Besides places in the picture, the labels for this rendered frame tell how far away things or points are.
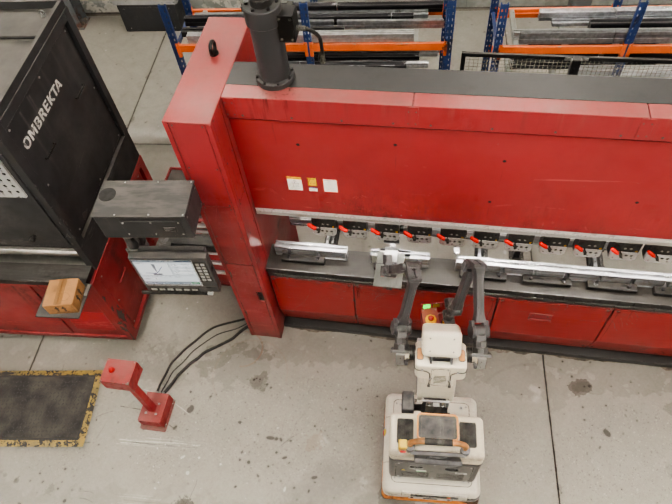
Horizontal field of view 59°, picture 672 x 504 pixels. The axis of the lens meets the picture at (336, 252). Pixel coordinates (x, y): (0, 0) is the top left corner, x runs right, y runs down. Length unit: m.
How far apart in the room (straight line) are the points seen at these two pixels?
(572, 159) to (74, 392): 3.91
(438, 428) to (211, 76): 2.27
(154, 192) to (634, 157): 2.41
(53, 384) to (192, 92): 2.88
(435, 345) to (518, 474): 1.51
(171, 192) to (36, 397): 2.53
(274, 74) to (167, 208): 0.86
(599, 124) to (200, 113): 1.88
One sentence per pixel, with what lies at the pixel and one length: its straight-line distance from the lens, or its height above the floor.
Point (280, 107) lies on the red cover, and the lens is 3.06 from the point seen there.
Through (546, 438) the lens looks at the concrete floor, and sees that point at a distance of 4.59.
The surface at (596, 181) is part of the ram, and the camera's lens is 3.36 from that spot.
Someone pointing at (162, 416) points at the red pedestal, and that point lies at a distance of 4.67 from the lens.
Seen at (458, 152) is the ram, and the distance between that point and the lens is 3.15.
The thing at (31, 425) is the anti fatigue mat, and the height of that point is 0.01.
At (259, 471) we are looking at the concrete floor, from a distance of 4.47.
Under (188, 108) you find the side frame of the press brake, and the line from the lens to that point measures 3.10.
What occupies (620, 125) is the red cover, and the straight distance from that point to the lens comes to 3.07.
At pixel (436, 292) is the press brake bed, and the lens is 4.06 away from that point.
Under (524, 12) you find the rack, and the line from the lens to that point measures 5.25.
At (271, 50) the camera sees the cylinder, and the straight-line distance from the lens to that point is 2.96.
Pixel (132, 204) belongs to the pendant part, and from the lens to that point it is 3.26.
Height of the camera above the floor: 4.25
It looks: 55 degrees down
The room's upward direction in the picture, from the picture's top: 7 degrees counter-clockwise
